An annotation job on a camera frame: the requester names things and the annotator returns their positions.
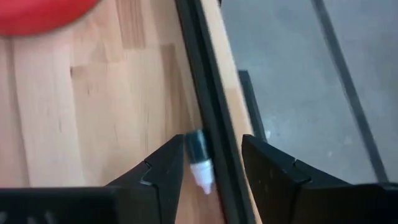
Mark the red desk lamp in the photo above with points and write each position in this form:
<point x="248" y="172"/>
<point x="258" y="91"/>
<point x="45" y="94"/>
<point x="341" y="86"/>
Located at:
<point x="37" y="15"/>

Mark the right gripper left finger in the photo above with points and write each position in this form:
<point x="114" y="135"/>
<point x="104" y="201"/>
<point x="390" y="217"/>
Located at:
<point x="161" y="186"/>

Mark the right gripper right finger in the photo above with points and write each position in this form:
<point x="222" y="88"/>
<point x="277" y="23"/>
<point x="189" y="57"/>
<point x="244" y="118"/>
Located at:
<point x="280" y="186"/>

